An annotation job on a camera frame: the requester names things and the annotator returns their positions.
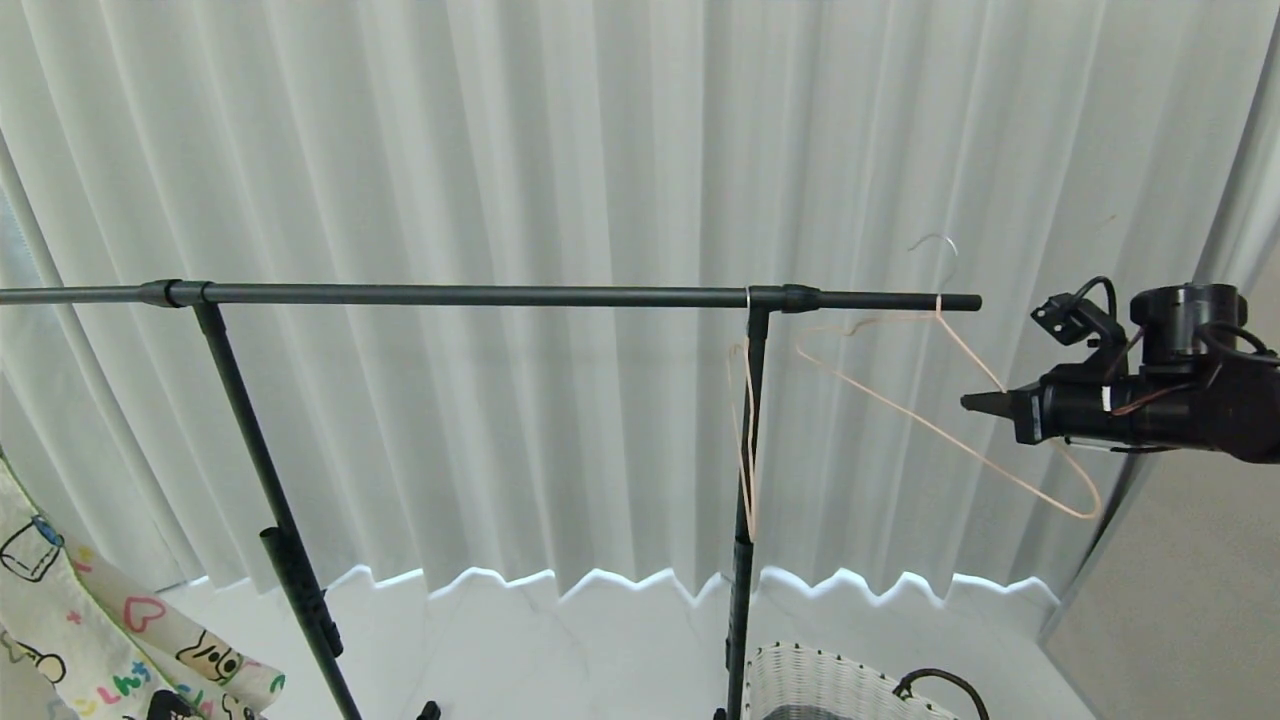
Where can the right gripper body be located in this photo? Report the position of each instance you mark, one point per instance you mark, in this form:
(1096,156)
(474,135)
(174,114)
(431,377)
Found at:
(1080,410)

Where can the pink clothes hanger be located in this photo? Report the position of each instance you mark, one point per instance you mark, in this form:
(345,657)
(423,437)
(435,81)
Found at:
(748,450)
(900,408)

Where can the cream printed garment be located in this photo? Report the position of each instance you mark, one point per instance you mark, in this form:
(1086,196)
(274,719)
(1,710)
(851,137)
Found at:
(60,620)

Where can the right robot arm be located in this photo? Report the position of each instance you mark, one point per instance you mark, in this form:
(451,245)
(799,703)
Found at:
(1190,320)

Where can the white laundry basket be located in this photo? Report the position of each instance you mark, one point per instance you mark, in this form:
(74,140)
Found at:
(820,680)

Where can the black clothes rack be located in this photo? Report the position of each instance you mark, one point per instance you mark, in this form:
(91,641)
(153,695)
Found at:
(450,295)

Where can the white curtain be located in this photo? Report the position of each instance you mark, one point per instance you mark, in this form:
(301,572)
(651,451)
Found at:
(500,130)

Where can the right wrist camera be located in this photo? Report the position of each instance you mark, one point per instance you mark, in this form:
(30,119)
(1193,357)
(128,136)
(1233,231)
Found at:
(1075,318)

